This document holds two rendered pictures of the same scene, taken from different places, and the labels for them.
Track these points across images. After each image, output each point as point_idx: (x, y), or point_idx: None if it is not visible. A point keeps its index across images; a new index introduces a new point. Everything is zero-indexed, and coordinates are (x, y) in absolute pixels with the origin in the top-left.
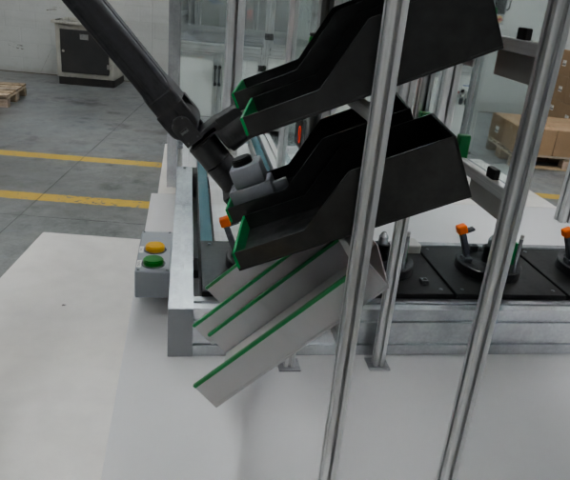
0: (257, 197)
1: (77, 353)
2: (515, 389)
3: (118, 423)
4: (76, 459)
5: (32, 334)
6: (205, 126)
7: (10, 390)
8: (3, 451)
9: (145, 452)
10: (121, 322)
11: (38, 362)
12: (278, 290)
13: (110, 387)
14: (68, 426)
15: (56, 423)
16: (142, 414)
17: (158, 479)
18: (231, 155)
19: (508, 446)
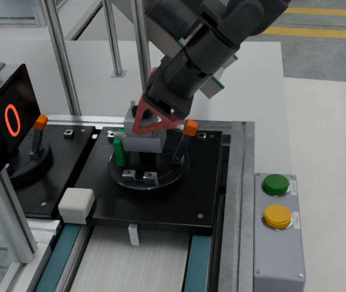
0: None
1: (331, 167)
2: None
3: (281, 112)
4: (300, 97)
5: None
6: (220, 6)
7: None
8: (344, 102)
9: (262, 97)
10: (302, 205)
11: None
12: None
13: (294, 137)
14: (313, 113)
15: (321, 115)
16: (267, 117)
17: (254, 87)
18: (181, 53)
19: (57, 90)
